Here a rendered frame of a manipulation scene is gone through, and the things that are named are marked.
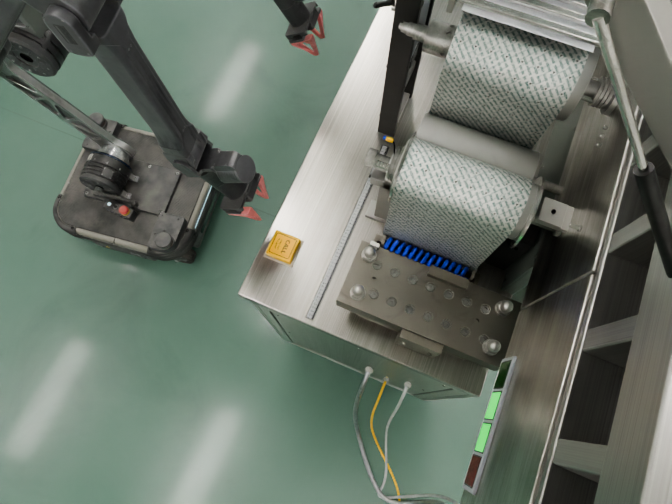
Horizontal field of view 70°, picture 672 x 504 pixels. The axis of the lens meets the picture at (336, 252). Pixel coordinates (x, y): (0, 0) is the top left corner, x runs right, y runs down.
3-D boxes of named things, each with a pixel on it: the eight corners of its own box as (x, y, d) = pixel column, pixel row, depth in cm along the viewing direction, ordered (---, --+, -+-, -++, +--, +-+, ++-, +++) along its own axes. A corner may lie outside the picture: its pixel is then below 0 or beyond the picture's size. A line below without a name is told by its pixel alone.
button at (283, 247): (277, 232, 130) (276, 229, 127) (301, 242, 129) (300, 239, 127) (266, 255, 128) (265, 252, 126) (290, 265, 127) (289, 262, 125)
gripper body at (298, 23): (319, 6, 125) (304, -18, 119) (308, 37, 122) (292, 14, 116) (299, 11, 128) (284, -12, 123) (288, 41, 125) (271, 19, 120)
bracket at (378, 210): (370, 200, 133) (378, 142, 104) (391, 208, 132) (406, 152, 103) (363, 216, 131) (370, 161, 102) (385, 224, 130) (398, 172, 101)
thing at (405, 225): (383, 232, 117) (391, 201, 99) (475, 268, 114) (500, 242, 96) (382, 233, 117) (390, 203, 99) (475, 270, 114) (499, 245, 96)
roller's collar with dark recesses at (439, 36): (430, 34, 100) (435, 10, 94) (457, 43, 99) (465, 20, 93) (419, 58, 98) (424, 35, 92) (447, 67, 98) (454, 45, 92)
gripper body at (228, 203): (259, 173, 110) (238, 155, 104) (245, 212, 107) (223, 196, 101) (239, 173, 114) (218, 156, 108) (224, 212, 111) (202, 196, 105)
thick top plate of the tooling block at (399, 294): (360, 247, 121) (362, 239, 115) (514, 308, 116) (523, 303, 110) (336, 305, 116) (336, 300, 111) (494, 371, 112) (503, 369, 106)
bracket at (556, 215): (541, 199, 92) (545, 195, 90) (571, 210, 91) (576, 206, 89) (534, 222, 90) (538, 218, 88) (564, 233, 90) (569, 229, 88)
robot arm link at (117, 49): (67, -55, 61) (29, 11, 58) (107, -49, 60) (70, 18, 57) (189, 133, 102) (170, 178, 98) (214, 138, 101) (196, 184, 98)
